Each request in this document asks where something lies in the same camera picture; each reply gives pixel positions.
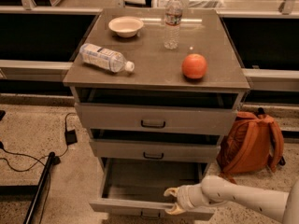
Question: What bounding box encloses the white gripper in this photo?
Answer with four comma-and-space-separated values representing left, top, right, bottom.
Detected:
164, 186, 194, 215

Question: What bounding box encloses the grey bottom drawer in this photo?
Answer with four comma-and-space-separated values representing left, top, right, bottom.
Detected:
90, 158, 208, 220

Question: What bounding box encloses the grey drawer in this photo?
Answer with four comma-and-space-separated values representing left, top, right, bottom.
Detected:
90, 158, 208, 220
90, 140, 220, 163
75, 103, 236, 135

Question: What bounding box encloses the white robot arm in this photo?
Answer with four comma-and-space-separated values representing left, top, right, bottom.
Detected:
164, 175, 299, 224

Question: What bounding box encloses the grey drawer cabinet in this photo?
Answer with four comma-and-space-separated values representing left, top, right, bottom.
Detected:
63, 7, 251, 185

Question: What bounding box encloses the grey middle drawer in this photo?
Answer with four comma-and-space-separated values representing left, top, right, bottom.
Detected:
90, 140, 220, 163

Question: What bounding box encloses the grey top drawer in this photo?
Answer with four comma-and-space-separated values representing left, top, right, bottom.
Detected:
75, 103, 236, 135

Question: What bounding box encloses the orange backpack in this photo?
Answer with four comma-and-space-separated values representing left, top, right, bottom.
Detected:
217, 107, 285, 183

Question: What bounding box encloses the black power adapter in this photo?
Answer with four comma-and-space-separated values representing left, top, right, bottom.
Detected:
64, 130, 78, 146

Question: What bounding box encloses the red apple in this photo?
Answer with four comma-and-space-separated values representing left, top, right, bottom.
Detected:
181, 54, 207, 79

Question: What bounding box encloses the black stand leg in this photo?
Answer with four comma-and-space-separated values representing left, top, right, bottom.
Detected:
0, 152, 60, 224

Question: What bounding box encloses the lying clear water bottle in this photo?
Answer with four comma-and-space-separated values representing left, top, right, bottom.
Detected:
79, 43, 135, 73

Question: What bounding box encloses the white paper bowl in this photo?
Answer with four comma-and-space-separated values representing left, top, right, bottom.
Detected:
108, 16, 144, 38

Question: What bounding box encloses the upright clear water bottle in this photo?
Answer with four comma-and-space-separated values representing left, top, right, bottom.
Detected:
164, 0, 183, 49

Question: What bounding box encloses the black cable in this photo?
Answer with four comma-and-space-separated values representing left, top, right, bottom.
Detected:
0, 111, 78, 174

